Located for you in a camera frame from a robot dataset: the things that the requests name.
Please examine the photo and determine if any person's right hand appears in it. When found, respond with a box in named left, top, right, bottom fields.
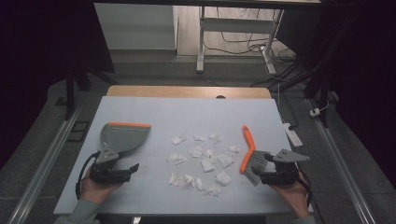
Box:
left=268, top=172, right=313, bottom=219

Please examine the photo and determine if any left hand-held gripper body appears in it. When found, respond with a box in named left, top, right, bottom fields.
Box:
left=90, top=147, right=132, bottom=187

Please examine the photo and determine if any person's left hand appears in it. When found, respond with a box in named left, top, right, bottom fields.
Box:
left=79, top=168, right=123, bottom=206

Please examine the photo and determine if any tangle of black floor cables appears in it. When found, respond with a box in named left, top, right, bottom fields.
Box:
left=203, top=7, right=312, bottom=90

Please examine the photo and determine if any white metal desk frame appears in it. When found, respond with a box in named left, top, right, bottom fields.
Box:
left=195, top=5, right=285, bottom=76

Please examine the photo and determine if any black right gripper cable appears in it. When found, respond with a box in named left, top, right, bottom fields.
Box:
left=296, top=167, right=314, bottom=213

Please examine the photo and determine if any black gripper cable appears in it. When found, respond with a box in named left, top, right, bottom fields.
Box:
left=296, top=167, right=314, bottom=213
left=75, top=150, right=103, bottom=201

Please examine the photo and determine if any orange brush with grey bristles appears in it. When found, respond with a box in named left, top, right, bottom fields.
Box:
left=239, top=124, right=273, bottom=187

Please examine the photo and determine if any white power strip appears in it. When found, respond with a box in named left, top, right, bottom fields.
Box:
left=282, top=122, right=304, bottom=148

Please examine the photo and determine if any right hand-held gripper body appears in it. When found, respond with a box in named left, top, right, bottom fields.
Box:
left=260, top=148, right=311, bottom=188

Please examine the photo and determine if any pile of white paper scraps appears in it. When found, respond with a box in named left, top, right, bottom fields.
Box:
left=165, top=133, right=241, bottom=198

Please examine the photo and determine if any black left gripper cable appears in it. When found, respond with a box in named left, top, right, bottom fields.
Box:
left=75, top=150, right=103, bottom=201

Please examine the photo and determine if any white cabinet panel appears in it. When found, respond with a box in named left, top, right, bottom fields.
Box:
left=93, top=3, right=179, bottom=51

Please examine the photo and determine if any aluminium floor rail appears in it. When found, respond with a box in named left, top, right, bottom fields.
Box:
left=305, top=98, right=378, bottom=224
left=7, top=104, right=84, bottom=224

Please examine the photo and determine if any black metal stand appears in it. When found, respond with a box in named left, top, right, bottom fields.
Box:
left=54, top=60, right=120, bottom=121
left=302, top=59, right=342, bottom=129

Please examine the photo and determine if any white board table cover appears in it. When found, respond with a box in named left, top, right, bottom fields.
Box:
left=53, top=95, right=314, bottom=217

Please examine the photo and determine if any grey dustpan with orange edge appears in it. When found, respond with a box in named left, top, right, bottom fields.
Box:
left=99, top=120, right=152, bottom=157

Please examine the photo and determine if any black rectangular floor frame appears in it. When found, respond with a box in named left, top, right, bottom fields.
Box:
left=65, top=119, right=92, bottom=144

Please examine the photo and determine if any wooden table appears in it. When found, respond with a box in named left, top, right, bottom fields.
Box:
left=106, top=85, right=273, bottom=100

